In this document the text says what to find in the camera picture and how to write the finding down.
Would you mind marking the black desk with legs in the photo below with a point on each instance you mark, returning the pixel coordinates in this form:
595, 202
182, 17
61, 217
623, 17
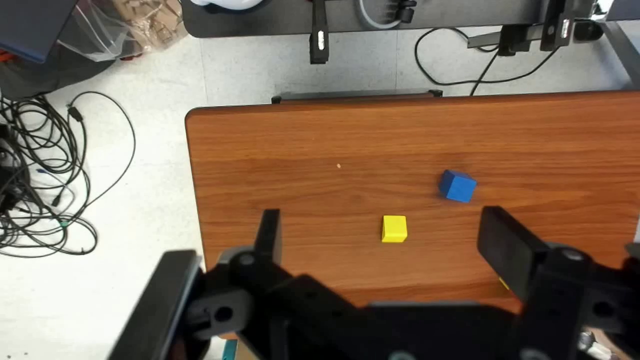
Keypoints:
552, 23

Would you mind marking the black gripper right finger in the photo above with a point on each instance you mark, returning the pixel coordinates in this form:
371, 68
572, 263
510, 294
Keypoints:
510, 248

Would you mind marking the blue cube block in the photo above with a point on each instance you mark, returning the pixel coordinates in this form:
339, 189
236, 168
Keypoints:
457, 186

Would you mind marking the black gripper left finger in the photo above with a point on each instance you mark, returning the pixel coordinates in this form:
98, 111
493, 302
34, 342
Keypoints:
268, 236

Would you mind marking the yellow wedge block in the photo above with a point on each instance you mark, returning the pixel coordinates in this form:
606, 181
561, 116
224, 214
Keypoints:
394, 229

